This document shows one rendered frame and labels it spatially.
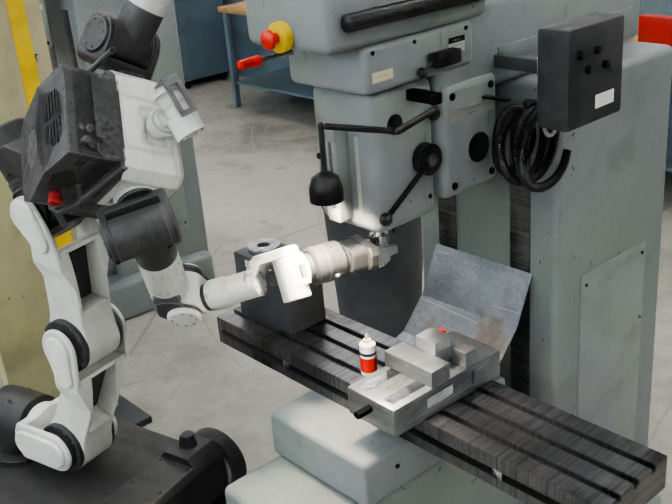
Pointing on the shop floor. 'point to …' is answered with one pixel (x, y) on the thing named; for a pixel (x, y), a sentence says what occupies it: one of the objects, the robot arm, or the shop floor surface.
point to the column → (580, 250)
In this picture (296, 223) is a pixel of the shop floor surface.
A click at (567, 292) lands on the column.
